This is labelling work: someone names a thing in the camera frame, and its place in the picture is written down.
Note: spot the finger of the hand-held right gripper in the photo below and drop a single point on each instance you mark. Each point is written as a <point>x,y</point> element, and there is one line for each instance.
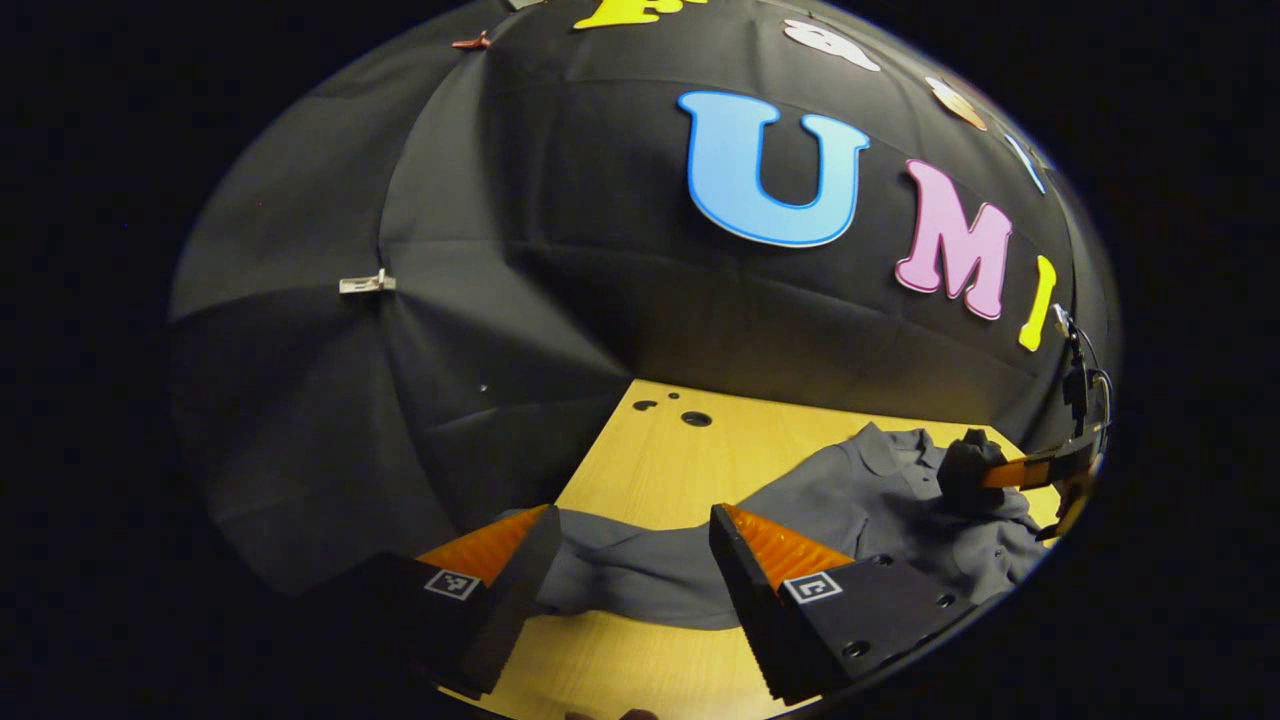
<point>1005,473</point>

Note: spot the black backdrop cloth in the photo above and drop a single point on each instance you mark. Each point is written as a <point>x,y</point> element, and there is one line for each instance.
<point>500,200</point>

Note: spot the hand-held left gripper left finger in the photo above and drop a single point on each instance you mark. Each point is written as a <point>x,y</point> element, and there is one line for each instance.
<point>520,590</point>

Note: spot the white cloth clip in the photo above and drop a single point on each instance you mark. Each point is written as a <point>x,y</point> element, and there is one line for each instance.
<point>367,284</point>

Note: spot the red cloth clip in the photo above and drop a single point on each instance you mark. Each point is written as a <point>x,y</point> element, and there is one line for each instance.
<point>471,42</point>

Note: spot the gray collared shirt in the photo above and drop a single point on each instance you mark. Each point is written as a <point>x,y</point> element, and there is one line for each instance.
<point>850,500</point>

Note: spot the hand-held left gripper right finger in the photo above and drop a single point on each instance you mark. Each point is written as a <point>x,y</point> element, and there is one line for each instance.
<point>745,590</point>

